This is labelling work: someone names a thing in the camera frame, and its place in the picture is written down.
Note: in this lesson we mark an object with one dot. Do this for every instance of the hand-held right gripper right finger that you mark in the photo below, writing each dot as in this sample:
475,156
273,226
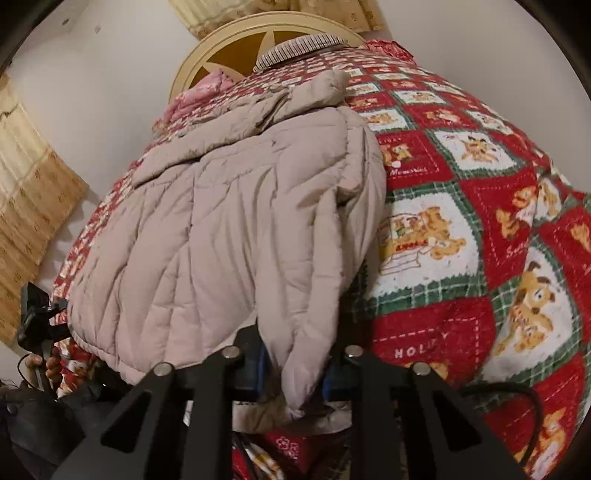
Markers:
341,378

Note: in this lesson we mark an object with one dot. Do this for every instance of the person's dark clothing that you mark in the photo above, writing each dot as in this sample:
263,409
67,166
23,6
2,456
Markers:
41,434

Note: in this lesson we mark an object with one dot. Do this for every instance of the person's left hand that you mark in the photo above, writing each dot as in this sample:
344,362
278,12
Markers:
55,367

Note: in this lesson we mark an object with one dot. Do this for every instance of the red patterned cloth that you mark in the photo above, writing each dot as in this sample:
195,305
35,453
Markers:
390,48

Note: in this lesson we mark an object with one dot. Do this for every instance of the striped pillow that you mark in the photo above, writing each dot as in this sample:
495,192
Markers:
295,50

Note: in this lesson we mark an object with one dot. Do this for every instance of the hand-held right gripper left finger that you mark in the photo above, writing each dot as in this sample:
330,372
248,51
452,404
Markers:
251,364

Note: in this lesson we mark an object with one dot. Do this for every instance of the cream and brown headboard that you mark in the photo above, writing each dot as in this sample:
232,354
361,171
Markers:
231,50

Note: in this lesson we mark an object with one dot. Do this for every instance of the pink quilted cloth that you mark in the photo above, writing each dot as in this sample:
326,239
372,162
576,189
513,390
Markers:
198,99

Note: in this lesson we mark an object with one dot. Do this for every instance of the beige quilted puffer jacket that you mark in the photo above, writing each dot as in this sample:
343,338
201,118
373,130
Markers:
231,221

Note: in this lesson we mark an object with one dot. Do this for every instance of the cream and gold side curtain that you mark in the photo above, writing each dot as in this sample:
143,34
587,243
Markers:
32,207

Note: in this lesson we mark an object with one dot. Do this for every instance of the red printed patchwork blanket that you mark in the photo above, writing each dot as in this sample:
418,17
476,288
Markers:
461,207

